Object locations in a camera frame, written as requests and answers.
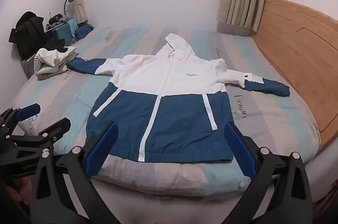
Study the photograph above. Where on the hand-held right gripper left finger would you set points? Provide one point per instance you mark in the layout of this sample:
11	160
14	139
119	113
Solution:
101	150

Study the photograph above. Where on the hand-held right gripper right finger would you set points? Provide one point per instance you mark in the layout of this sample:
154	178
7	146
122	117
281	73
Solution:
239	150

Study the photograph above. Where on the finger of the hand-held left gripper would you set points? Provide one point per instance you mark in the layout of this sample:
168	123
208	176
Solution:
29	110
56	127

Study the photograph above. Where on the blue and white hooded jacket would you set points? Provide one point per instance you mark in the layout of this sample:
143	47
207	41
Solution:
169	113

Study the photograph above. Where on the beige clothes pile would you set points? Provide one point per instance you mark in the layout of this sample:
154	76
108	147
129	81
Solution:
50	60

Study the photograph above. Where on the grey and black clothes heap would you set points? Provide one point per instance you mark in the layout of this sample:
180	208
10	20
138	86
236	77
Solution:
55	21

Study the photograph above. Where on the folded blue clothes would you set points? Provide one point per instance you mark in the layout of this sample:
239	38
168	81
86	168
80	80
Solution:
83	32

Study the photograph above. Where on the person's left hand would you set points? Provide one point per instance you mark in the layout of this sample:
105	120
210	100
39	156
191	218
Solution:
22	188

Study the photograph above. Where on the bed with striped sheet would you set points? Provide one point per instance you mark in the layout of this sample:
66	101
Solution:
79	91

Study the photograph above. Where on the silver suitcase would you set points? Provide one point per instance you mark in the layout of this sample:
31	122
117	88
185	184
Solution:
27	66

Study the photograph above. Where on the black cloth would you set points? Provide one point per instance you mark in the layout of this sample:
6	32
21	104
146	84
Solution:
55	44

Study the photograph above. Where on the black backpack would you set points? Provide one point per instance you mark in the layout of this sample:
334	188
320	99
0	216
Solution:
29	31

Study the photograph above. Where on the teal suitcase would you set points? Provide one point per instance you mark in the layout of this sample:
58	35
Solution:
63	31

